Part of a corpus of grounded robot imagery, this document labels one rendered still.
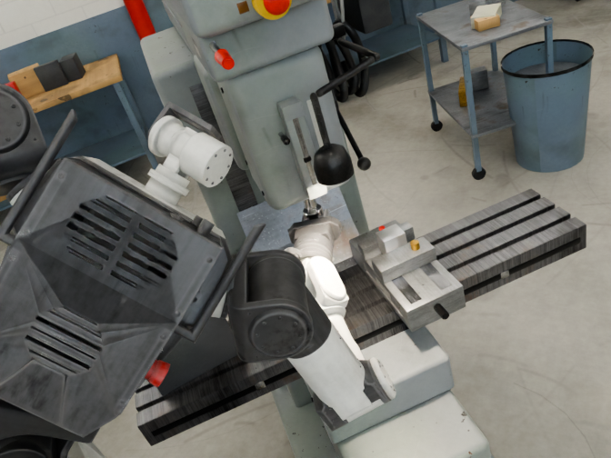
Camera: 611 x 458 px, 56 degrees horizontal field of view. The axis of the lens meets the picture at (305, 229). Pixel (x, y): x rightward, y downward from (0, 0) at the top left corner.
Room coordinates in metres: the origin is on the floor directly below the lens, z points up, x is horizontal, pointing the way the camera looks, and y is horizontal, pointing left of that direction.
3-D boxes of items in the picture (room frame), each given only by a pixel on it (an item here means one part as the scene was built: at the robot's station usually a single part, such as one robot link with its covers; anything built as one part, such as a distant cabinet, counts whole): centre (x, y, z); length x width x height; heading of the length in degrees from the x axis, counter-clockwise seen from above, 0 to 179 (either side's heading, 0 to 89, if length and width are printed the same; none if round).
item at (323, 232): (1.06, -0.01, 1.20); 0.13 x 0.12 x 0.10; 76
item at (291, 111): (1.04, -0.05, 1.45); 0.04 x 0.04 x 0.21; 8
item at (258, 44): (1.20, -0.02, 1.68); 0.34 x 0.24 x 0.10; 8
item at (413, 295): (1.15, -0.21, 0.99); 0.35 x 0.15 x 0.11; 9
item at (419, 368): (1.15, -0.03, 0.80); 0.50 x 0.35 x 0.12; 8
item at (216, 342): (1.11, 0.37, 1.04); 0.22 x 0.12 x 0.20; 105
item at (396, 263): (1.12, -0.21, 1.03); 0.15 x 0.06 x 0.04; 99
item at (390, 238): (1.18, -0.20, 1.05); 0.06 x 0.05 x 0.06; 99
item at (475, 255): (1.16, -0.07, 0.90); 1.24 x 0.23 x 0.08; 98
